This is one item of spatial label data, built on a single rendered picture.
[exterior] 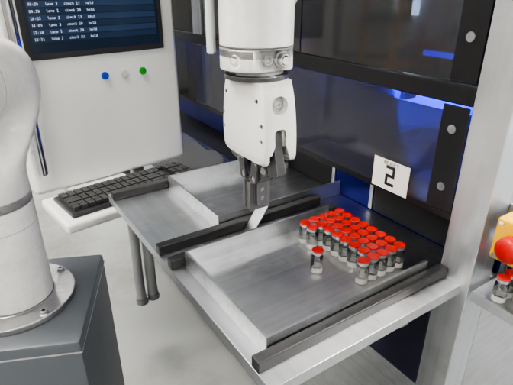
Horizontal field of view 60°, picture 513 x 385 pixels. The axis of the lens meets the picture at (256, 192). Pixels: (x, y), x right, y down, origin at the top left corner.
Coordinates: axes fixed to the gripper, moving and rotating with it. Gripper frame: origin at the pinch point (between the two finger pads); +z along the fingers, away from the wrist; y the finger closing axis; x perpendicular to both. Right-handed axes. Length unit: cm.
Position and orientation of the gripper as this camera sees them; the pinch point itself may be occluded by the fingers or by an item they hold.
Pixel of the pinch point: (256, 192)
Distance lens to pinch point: 58.5
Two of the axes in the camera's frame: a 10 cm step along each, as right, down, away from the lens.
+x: -8.4, 2.3, -5.0
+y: -5.5, -3.5, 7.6
